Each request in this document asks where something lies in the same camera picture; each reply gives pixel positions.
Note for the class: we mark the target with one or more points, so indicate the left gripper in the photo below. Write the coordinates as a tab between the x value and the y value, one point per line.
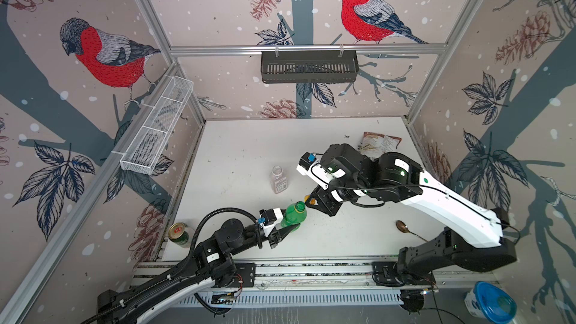
272	235

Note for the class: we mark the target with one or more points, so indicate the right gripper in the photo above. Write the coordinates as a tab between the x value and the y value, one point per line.
325	199

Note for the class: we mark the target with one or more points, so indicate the green plastic bottle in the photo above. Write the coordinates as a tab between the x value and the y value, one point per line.
294	215

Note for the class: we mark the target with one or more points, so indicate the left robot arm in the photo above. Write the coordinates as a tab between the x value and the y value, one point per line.
208	263

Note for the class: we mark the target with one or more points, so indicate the clear plastic bottle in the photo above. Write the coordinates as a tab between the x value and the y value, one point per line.
278	179

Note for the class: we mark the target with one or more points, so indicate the red snack bag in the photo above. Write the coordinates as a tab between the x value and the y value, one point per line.
373	145

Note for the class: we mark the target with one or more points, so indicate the wooden spoon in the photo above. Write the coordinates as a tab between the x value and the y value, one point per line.
403	228

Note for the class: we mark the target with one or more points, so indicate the green tin can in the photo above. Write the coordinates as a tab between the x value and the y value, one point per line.
178	234

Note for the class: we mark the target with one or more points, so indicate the black hanging basket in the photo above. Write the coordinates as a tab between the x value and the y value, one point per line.
326	66

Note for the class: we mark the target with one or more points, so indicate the blue lidded container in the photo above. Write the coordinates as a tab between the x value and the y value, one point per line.
489	302

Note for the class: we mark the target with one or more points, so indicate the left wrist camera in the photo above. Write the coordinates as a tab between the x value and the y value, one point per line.
269	219

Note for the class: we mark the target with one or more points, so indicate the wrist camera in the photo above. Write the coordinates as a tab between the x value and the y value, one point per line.
309	165
269	219

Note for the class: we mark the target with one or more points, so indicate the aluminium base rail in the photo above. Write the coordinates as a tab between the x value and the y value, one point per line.
342	273

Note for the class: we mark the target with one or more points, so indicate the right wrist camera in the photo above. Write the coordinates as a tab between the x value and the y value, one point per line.
309	165

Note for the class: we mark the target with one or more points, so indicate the white wire basket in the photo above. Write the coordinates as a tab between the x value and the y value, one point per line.
143	153

